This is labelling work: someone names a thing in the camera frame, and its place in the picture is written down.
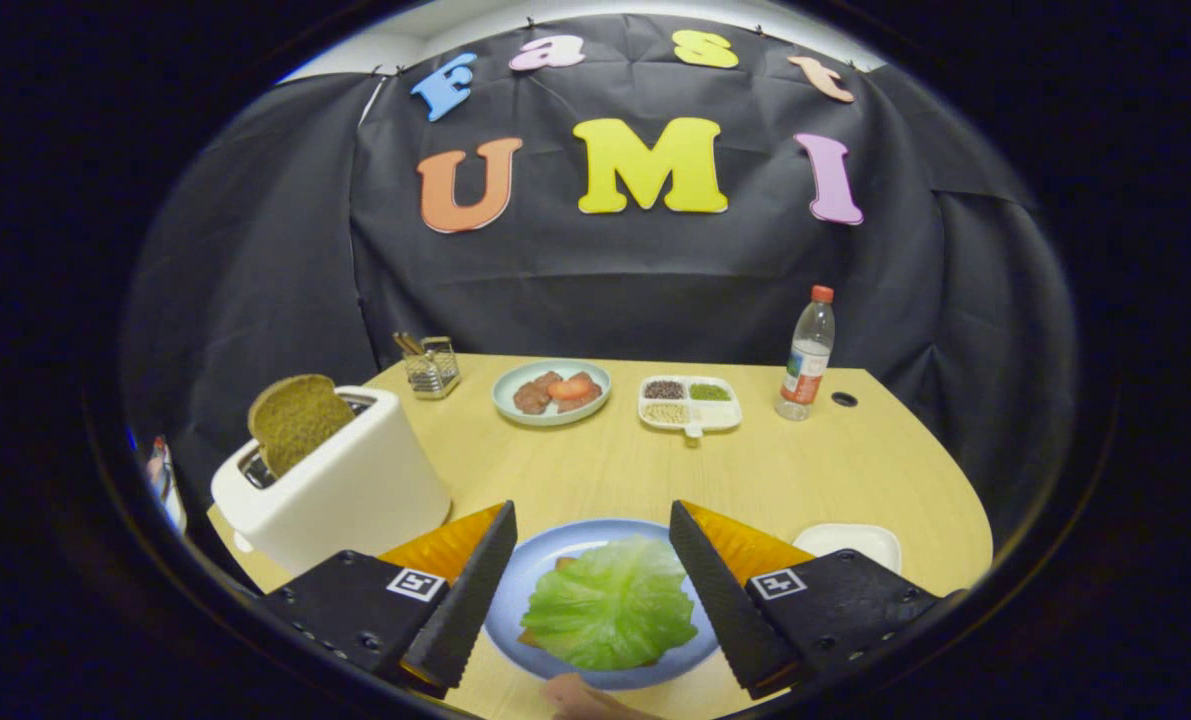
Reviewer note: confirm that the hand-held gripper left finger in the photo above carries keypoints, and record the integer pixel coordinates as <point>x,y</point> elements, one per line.
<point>465,610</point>

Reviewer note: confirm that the wooden chopstick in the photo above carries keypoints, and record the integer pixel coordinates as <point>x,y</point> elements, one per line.
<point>402,344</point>
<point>412,343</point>

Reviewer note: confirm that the clear plastic water bottle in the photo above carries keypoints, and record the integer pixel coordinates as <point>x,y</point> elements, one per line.
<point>805,370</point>

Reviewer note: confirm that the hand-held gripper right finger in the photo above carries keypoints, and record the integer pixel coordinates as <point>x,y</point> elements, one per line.
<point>725,610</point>

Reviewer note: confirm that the white toaster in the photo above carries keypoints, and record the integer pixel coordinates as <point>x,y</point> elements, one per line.
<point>355,490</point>

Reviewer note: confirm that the white divided condiment dish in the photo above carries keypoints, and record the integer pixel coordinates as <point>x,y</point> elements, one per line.
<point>720,413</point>

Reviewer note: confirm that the brown meat piece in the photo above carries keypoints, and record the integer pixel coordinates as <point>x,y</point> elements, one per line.
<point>532,397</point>

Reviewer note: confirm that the black backdrop cloth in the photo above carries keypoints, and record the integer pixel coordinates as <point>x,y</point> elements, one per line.
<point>605,280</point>

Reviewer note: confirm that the black desk grommet hole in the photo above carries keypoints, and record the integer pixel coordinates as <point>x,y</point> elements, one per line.
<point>844,399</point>

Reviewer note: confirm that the square toast slice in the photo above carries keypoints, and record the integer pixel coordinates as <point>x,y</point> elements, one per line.
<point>562,563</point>

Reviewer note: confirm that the pale green round plate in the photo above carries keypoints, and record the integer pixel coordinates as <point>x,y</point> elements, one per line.
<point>504,396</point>

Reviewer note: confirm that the blue round plate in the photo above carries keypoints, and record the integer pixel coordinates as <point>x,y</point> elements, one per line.
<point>507,610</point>

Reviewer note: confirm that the red tomato slice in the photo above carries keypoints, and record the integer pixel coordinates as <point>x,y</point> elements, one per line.
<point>573,387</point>

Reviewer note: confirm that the rounded brown bread slice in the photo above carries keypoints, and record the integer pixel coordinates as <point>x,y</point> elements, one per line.
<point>300,420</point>

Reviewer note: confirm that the white square plate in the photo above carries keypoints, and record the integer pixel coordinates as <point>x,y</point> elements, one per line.
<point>855,540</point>

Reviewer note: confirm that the green lettuce leaf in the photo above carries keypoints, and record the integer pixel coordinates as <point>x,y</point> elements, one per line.
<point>610,605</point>

